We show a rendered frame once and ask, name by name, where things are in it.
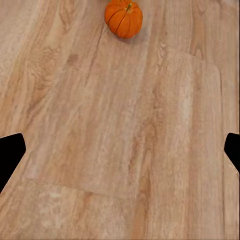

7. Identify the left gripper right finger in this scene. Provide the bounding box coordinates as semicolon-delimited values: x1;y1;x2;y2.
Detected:
224;133;240;173

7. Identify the pumpkin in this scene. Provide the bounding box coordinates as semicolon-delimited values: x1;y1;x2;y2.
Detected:
104;0;143;39

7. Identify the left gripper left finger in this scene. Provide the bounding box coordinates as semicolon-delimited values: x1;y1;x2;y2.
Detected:
0;133;26;193

